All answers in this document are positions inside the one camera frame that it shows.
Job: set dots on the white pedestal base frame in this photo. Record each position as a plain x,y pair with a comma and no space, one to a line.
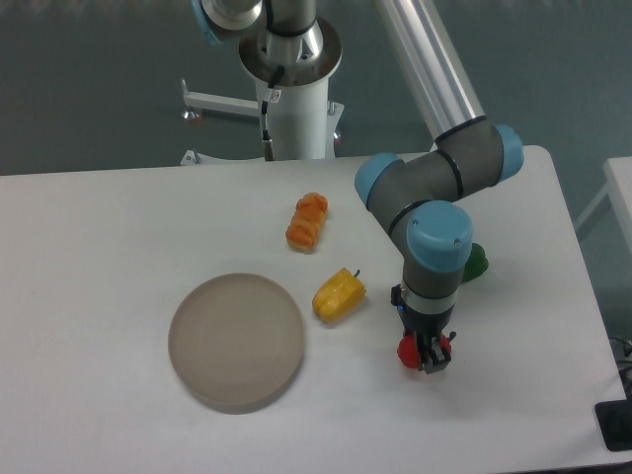
295,123

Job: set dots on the orange bell pepper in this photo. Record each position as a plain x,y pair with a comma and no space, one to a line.
305,226

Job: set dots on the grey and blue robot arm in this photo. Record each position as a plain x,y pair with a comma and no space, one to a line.
415,202

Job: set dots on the round beige plate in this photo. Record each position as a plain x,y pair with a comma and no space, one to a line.
236,342

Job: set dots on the green bell pepper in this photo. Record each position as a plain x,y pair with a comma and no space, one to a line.
476,264

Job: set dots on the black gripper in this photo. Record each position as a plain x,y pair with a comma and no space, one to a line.
426,317

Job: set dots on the yellow bell pepper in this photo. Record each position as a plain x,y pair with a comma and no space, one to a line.
338,295

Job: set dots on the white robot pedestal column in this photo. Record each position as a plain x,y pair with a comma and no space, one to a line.
291,75

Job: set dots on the red bell pepper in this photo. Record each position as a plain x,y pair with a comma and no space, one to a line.
407,351

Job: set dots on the black device at table edge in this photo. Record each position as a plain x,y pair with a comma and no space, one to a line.
614,420

